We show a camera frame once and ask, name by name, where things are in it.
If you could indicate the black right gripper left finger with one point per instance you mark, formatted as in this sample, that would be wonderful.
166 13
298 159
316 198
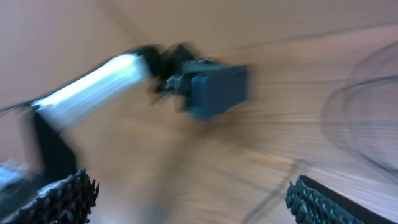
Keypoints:
67 201

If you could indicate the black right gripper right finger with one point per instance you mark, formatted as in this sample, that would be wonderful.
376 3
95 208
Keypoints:
311 202

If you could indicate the blue Galaxy smartphone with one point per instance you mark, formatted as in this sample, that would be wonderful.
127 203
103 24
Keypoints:
214 92

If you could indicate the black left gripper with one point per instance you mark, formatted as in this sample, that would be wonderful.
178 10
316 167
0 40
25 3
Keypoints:
174 69

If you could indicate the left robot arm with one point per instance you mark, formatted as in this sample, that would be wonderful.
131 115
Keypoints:
52 113

